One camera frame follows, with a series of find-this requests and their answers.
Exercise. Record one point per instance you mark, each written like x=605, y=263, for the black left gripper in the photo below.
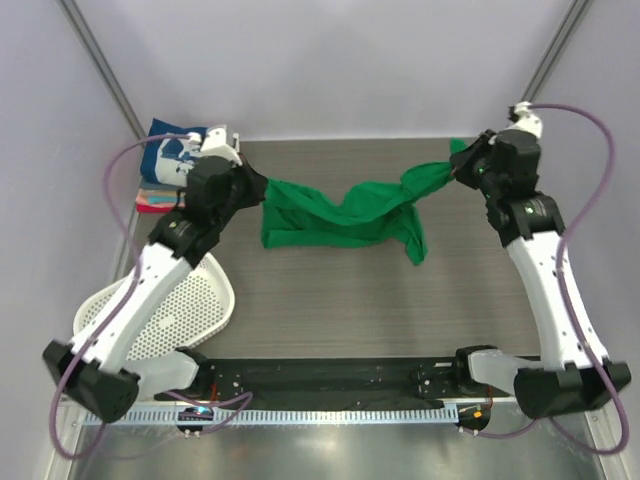
x=255, y=183

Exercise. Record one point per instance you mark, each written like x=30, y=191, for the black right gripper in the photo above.
x=463, y=161

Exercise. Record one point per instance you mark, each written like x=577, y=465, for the green t shirt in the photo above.
x=371, y=213

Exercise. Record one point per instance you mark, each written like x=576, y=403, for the white perforated plastic basket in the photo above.
x=171, y=305

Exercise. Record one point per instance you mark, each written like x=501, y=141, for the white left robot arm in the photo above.
x=92, y=368

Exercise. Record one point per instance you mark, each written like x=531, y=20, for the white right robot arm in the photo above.
x=574, y=365

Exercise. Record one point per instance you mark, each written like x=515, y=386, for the white folded t shirt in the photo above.
x=235, y=143

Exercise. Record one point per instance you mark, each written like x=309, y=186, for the navy printed folded t shirt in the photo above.
x=169, y=160

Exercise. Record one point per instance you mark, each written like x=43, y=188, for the beige folded t shirt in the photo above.
x=157, y=192

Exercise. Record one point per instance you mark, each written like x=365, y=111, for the turquoise folded t shirt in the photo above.
x=157, y=200

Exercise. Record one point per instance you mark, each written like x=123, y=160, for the grey teal folded t shirt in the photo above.
x=146, y=185

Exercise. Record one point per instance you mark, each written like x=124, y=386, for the salmon pink folded t shirt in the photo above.
x=142, y=200

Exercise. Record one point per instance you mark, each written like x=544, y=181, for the red folded t shirt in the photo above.
x=154, y=209

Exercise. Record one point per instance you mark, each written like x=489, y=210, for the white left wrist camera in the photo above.
x=215, y=142

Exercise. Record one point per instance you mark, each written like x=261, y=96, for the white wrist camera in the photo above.
x=522, y=118
x=215, y=142

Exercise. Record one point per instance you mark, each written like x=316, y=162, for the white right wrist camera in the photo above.
x=522, y=118

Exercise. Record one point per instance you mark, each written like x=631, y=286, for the right aluminium corner post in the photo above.
x=560, y=40

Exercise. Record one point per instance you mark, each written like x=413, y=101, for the aluminium corner post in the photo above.
x=560, y=40
x=84, y=33

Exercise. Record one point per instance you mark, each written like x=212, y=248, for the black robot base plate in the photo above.
x=341, y=384

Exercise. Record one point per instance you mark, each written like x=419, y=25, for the white slotted cable duct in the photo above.
x=181, y=415

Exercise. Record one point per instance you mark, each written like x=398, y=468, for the left aluminium corner post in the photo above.
x=84, y=33

